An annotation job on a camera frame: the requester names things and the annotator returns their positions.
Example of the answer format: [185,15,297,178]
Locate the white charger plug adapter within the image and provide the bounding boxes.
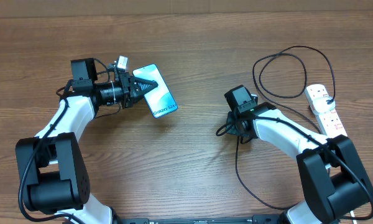
[310,96,336,115]

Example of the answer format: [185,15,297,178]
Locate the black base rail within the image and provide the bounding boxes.
[112,214,288,224]

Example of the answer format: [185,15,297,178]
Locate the blue screen Galaxy smartphone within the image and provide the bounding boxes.
[132,64,178,118]

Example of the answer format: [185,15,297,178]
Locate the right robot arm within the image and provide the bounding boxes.
[216,85,373,223]

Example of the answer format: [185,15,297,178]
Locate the black USB charging cable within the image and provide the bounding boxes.
[234,45,336,211]

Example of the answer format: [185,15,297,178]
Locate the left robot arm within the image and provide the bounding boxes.
[15,57,158,223]

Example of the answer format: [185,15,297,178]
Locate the white power extension strip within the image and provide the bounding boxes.
[305,84,347,138]

